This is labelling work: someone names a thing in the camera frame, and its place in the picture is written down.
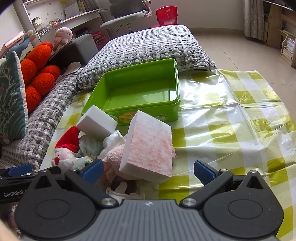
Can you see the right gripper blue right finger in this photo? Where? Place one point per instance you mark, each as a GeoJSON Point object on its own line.
{"type": "Point", "coordinates": [214, 182]}

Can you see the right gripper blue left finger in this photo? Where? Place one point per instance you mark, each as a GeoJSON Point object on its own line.
{"type": "Point", "coordinates": [83, 181]}

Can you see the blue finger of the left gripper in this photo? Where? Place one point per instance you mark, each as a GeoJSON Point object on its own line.
{"type": "Point", "coordinates": [20, 170]}

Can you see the pink fluffy plush toy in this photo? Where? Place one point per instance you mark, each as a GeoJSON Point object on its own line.
{"type": "Point", "coordinates": [112, 164]}

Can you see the white cloth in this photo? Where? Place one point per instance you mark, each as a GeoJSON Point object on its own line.
{"type": "Point", "coordinates": [110, 142]}

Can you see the small white sponge block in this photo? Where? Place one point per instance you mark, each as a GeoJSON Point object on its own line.
{"type": "Point", "coordinates": [97, 124]}

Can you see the large white pink sponge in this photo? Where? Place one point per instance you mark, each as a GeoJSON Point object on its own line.
{"type": "Point", "coordinates": [148, 152]}

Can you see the green plastic biscuit box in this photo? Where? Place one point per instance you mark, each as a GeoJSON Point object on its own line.
{"type": "Point", "coordinates": [151, 87]}

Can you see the teal patterned fabric doll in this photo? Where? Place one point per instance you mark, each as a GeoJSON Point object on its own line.
{"type": "Point", "coordinates": [89, 150]}

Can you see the santa claus plush toy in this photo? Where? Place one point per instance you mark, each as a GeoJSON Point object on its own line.
{"type": "Point", "coordinates": [66, 149]}

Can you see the teal coral pattern pillow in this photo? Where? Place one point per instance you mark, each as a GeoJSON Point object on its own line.
{"type": "Point", "coordinates": [14, 111]}

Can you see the green checkered plastic tablecloth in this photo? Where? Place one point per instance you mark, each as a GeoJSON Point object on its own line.
{"type": "Point", "coordinates": [231, 120]}

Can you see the orange carrot plush cushion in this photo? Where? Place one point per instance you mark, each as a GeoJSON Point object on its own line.
{"type": "Point", "coordinates": [38, 76]}

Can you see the white paper sheet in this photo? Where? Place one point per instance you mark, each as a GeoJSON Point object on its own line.
{"type": "Point", "coordinates": [72, 68]}

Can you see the grey sofa armrest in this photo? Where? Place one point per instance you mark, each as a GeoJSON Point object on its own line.
{"type": "Point", "coordinates": [82, 50]}

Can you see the grey quilted ottoman cover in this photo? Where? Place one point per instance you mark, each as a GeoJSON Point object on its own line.
{"type": "Point", "coordinates": [173, 41]}

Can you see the blue bunny plush doll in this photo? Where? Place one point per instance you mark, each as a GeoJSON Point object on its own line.
{"type": "Point", "coordinates": [18, 49]}

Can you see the pink octopus plush toy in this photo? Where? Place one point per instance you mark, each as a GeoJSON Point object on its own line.
{"type": "Point", "coordinates": [62, 36]}

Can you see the white desk with shelves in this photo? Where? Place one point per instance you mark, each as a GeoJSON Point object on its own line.
{"type": "Point", "coordinates": [45, 17]}

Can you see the grey office chair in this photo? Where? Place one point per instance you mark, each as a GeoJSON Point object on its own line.
{"type": "Point", "coordinates": [125, 12]}

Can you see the red plastic stool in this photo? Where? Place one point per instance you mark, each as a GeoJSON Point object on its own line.
{"type": "Point", "coordinates": [167, 15]}

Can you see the beige curtain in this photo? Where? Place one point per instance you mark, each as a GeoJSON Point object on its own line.
{"type": "Point", "coordinates": [253, 15]}

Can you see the wooden bookshelf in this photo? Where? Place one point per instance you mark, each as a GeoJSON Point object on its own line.
{"type": "Point", "coordinates": [279, 29]}

